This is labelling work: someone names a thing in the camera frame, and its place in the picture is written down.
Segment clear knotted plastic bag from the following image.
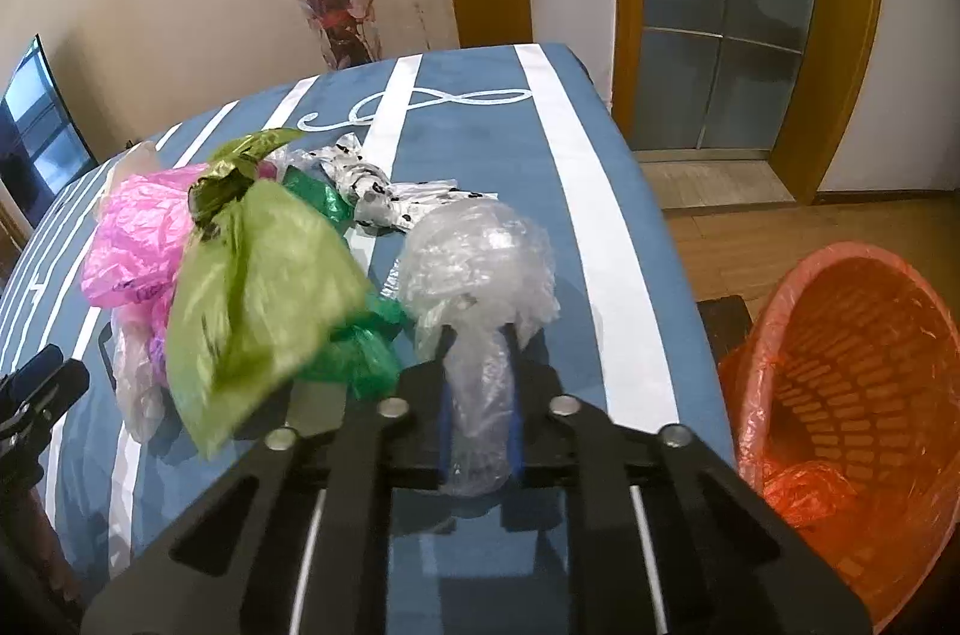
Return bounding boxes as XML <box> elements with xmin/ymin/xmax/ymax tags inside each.
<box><xmin>110</xmin><ymin>299</ymin><xmax>169</xmax><ymax>443</ymax></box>

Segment blue white striped tablecloth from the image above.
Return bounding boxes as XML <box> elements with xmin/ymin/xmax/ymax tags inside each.
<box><xmin>2</xmin><ymin>46</ymin><xmax>732</xmax><ymax>633</ymax></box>

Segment black flat television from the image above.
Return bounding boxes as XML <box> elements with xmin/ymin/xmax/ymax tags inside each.
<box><xmin>0</xmin><ymin>36</ymin><xmax>98</xmax><ymax>227</ymax></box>

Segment glass floor vase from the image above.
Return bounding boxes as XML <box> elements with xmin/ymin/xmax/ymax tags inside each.
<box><xmin>298</xmin><ymin>0</ymin><xmax>382</xmax><ymax>71</ymax></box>

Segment light green plastic bag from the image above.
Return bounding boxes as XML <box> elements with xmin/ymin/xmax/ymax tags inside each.
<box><xmin>166</xmin><ymin>180</ymin><xmax>371</xmax><ymax>458</ymax></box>

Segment knotted red plastic bag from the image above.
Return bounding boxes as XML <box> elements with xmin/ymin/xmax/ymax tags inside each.
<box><xmin>763</xmin><ymin>459</ymin><xmax>857</xmax><ymax>528</ymax></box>

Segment dark green plastic bag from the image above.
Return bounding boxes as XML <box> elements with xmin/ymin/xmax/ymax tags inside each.
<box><xmin>281</xmin><ymin>165</ymin><xmax>410</xmax><ymax>399</ymax></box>

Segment pink plastic bag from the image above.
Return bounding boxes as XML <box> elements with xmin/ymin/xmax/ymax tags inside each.
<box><xmin>80</xmin><ymin>162</ymin><xmax>208</xmax><ymax>387</ymax></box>

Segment white black spotted bag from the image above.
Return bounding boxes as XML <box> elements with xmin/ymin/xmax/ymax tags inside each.
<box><xmin>283</xmin><ymin>133</ymin><xmax>496</xmax><ymax>234</ymax></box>

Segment orange plastic trash basket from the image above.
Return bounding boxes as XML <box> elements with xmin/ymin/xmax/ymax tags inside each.
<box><xmin>718</xmin><ymin>242</ymin><xmax>958</xmax><ymax>630</ymax></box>

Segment clear bubble wrap bundle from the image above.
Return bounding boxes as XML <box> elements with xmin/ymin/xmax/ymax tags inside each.
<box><xmin>397</xmin><ymin>197</ymin><xmax>560</xmax><ymax>497</ymax></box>

